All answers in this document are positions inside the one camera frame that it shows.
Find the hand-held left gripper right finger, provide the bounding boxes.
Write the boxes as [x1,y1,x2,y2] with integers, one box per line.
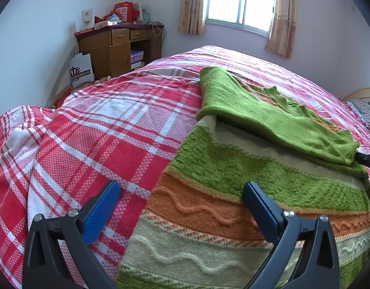
[243,181,342,289]

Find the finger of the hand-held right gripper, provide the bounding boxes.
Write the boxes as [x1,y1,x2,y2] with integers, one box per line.
[355,153,370,170]

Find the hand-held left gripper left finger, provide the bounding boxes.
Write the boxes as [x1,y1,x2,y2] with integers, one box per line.
[22,180,122,289]

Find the green orange striped knit sweater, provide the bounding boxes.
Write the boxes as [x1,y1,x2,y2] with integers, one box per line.
[114,66,370,289]

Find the striped pillow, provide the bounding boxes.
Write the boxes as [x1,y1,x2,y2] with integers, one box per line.
[346,99,370,140]

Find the wooden headboard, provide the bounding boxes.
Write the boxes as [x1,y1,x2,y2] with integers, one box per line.
[343,87,370,103]

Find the red white plaid bed sheet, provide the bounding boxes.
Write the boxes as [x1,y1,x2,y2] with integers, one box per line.
[0,45,370,289]

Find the white printed cardboard box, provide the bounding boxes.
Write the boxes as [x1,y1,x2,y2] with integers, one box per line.
[68,53,95,89]

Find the stack of boxes under desk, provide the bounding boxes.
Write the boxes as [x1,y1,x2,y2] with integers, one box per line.
[130,50,145,70]

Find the wooden desk with drawers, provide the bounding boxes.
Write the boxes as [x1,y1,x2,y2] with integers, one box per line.
[75,24,166,80]

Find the beige patterned curtain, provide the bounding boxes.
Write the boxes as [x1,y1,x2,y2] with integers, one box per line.
[265,0,297,60]
[177,0,212,36]

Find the white flat box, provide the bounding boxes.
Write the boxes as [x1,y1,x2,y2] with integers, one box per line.
[95,20,118,31]

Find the white upright card box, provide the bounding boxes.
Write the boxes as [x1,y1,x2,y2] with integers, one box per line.
[81,8,95,31]

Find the red gift box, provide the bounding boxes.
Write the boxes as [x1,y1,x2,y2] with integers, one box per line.
[114,1,142,23]

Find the window with grey frame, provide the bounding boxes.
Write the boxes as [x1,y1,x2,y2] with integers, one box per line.
[205,0,277,37]

